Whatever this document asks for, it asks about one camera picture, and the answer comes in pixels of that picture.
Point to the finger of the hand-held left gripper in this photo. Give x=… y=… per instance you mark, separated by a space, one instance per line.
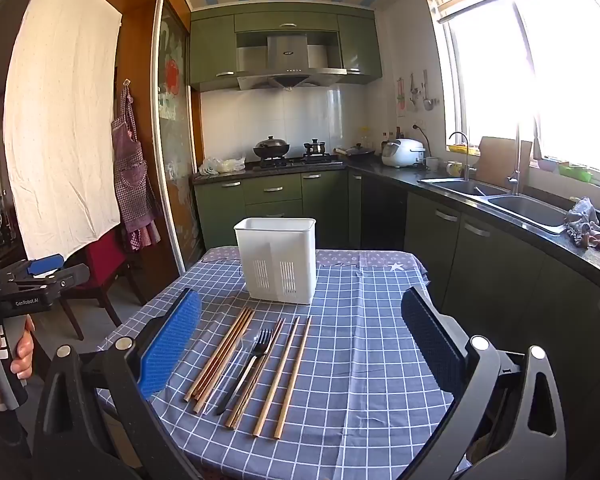
x=45 y=265
x=65 y=279

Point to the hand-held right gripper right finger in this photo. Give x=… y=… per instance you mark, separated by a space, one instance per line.
x=430 y=345

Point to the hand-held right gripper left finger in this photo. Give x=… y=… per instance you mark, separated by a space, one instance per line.
x=172 y=345

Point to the light wooden chopstick pair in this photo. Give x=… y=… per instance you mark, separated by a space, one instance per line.
x=221 y=355

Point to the black fork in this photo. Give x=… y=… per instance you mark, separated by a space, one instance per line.
x=245 y=372

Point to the wooden chopsticks group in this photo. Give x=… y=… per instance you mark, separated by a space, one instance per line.
x=237 y=404

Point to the dark wooden chopstick pair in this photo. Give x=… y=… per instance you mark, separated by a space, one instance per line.
x=243 y=406

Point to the brown wooden chopstick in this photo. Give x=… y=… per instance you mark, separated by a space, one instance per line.
x=276 y=376
x=293 y=378

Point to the white plastic utensil holder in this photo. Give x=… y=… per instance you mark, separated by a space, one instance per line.
x=275 y=245

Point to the person's left hand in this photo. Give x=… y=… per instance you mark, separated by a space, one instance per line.
x=25 y=355

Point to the red wooden chair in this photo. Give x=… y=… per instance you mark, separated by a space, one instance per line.
x=100 y=260

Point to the blue checked tablecloth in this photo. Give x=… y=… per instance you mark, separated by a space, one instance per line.
x=355 y=360

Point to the long green base cabinet row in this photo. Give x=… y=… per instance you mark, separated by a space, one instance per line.
x=480 y=260

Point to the purple checked apron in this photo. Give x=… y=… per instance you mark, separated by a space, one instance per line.
x=130 y=170

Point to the white hanging cloth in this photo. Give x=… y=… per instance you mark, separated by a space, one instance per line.
x=60 y=110

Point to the sliding glass door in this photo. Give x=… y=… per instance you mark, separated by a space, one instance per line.
x=172 y=160

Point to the steel double sink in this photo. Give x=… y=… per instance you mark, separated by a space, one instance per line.
x=525 y=207

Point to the black kitchen countertop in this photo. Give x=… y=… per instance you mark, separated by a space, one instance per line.
x=395 y=172

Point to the green base cabinet with drawers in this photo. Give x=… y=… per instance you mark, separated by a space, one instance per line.
x=275 y=200

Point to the patterned mug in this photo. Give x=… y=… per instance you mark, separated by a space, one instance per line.
x=454 y=169

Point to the white cup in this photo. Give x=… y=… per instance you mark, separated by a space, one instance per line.
x=432 y=163

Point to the white plastic bag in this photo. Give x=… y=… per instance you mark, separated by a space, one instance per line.
x=222 y=166

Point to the curved steel faucet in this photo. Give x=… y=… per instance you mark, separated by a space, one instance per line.
x=466 y=160

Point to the white rice cooker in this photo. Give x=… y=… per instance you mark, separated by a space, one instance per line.
x=402 y=154

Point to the tall steel faucet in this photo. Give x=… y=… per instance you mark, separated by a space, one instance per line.
x=515 y=170

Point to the wooden cutting board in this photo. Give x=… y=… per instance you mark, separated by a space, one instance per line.
x=500 y=162

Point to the crumpled grey rag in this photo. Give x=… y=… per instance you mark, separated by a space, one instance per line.
x=585 y=220

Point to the pan with lid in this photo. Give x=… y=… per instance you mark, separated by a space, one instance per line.
x=355 y=150

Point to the black wok with lid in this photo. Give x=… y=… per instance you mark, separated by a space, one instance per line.
x=271 y=149

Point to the gas stove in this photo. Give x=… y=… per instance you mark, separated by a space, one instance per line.
x=300 y=162

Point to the green container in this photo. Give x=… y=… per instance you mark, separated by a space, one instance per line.
x=575 y=172

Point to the black kettle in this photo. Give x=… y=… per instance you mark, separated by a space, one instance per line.
x=314 y=147

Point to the hanging steel ladles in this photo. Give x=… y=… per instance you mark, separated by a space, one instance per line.
x=425 y=92

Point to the kitchen window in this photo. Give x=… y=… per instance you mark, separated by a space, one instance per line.
x=555 y=90

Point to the steel range hood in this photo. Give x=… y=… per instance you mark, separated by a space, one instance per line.
x=287 y=55

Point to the green wall cabinets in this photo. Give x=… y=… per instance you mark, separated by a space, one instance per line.
x=210 y=50

